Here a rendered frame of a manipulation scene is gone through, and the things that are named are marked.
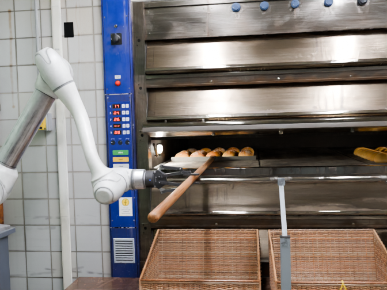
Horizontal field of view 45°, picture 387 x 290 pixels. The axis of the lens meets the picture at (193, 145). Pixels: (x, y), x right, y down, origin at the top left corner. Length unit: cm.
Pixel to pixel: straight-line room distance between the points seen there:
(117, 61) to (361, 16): 131
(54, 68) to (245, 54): 102
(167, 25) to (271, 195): 109
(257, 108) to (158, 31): 69
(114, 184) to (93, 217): 86
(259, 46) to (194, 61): 35
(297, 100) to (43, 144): 144
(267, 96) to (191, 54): 47
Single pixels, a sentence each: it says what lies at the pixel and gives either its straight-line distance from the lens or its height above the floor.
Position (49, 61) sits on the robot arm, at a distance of 209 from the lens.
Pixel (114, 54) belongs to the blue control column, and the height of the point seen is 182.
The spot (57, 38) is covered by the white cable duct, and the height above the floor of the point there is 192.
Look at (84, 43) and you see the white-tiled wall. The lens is 274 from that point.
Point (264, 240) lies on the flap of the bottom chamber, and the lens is 264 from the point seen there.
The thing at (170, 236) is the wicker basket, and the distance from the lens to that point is 261.
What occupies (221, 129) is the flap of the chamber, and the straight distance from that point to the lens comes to 240.
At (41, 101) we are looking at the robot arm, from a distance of 225.
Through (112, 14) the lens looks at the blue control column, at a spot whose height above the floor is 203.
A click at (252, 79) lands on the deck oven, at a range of 255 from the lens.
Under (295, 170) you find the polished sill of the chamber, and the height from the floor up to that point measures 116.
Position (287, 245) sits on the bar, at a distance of 202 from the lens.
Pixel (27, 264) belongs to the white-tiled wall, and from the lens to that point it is 298.
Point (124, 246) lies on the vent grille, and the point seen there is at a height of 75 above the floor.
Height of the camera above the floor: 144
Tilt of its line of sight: 3 degrees down
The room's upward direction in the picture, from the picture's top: 2 degrees counter-clockwise
